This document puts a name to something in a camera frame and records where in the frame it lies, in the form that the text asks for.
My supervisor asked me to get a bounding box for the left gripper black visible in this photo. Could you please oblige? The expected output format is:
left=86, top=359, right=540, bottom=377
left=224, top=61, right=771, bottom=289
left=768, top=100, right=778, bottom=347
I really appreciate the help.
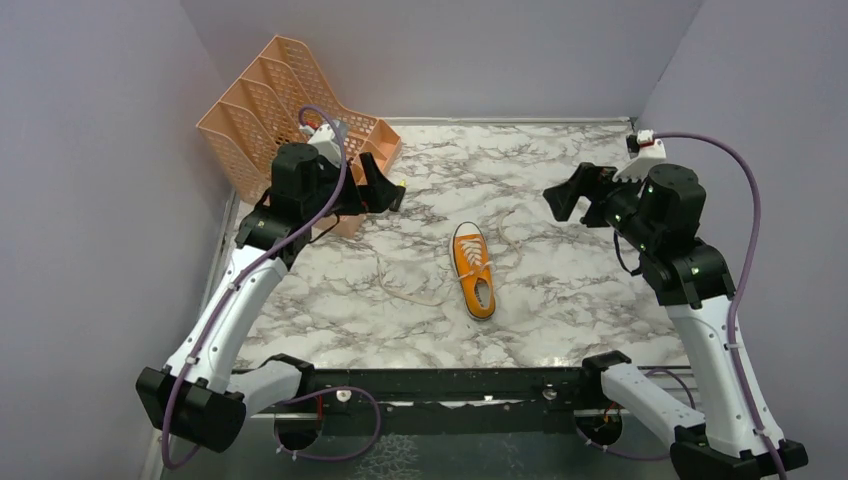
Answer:
left=303, top=151, right=401, bottom=222

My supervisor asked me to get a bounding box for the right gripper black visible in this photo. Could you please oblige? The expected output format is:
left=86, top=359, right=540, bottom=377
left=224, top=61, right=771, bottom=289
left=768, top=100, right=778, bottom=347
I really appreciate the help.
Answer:
left=544, top=161, right=659, bottom=252

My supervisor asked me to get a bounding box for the orange canvas sneaker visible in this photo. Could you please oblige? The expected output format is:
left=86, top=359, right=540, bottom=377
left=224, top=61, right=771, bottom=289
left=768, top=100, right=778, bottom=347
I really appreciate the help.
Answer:
left=449, top=221, right=496, bottom=321

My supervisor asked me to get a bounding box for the white shoelace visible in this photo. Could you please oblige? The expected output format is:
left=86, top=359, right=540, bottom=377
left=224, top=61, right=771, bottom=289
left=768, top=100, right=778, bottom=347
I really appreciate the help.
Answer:
left=375, top=209, right=523, bottom=307

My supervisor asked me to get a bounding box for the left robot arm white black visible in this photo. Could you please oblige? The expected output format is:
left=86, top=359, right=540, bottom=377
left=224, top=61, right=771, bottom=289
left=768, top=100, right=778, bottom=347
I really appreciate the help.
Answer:
left=135, top=143, right=399, bottom=452

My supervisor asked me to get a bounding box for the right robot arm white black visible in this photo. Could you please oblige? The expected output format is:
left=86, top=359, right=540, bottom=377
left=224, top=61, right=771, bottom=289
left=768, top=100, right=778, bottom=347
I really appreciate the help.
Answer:
left=543, top=162, right=809, bottom=479

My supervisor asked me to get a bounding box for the peach plastic file organizer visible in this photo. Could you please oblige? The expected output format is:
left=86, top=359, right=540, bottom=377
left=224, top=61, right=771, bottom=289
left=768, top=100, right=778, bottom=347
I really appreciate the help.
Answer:
left=197, top=36, right=402, bottom=203

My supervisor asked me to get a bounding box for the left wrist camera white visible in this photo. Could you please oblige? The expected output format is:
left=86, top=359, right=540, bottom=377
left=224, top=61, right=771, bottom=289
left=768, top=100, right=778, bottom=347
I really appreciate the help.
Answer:
left=300, top=123, right=345, bottom=167

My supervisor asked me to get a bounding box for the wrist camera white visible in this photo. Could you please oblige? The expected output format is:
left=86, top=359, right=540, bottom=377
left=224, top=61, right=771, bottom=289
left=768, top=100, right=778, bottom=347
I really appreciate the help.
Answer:
left=613, top=129, right=667, bottom=183
left=300, top=123, right=345, bottom=167

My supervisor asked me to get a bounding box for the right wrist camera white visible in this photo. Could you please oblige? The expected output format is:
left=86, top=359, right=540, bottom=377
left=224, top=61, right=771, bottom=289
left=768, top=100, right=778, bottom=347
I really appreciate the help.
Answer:
left=613, top=129, right=667, bottom=183

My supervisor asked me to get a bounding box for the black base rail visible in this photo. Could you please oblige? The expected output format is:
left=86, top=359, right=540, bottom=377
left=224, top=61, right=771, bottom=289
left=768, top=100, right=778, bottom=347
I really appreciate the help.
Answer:
left=262, top=367, right=612, bottom=436

